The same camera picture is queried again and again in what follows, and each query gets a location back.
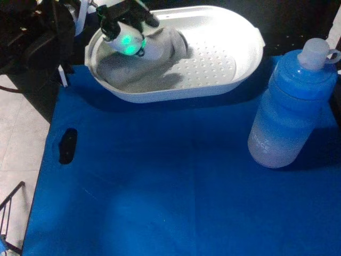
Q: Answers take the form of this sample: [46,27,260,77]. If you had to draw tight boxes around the small black oval object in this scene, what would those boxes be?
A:
[58,127,79,165]

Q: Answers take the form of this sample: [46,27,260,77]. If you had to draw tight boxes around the blue frosted water bottle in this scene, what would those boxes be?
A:
[247,37,341,170]

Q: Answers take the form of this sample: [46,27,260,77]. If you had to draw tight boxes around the small white flat bracket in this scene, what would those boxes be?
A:
[58,66,69,89]

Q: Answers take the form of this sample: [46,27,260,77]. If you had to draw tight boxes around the grey umbrella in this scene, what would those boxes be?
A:
[95,27,193,91]

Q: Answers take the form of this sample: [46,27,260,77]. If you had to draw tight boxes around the white perforated plastic basin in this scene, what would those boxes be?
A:
[84,5,266,103]

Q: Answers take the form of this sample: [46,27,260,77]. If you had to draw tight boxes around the black tripod stand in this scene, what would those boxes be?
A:
[0,180,26,255]

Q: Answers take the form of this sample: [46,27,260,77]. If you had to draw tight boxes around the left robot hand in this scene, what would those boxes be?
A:
[96,4,161,58]

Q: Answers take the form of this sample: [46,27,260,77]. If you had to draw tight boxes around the blue table cloth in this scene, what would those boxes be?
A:
[21,55,341,256]

